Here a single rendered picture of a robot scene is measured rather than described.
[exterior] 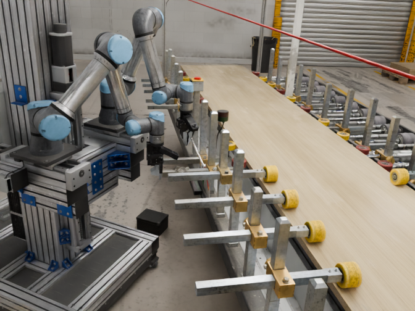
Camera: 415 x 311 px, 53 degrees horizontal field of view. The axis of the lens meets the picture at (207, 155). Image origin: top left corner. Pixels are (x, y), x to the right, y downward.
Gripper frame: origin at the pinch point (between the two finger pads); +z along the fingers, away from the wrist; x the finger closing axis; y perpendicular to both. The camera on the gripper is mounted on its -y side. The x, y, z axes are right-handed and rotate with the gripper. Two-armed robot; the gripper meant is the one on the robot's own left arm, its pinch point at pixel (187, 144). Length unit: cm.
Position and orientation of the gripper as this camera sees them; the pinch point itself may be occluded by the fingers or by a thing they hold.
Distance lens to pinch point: 238.5
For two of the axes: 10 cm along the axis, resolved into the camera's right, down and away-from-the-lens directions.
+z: -0.4, 9.2, 3.9
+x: -8.5, 1.7, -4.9
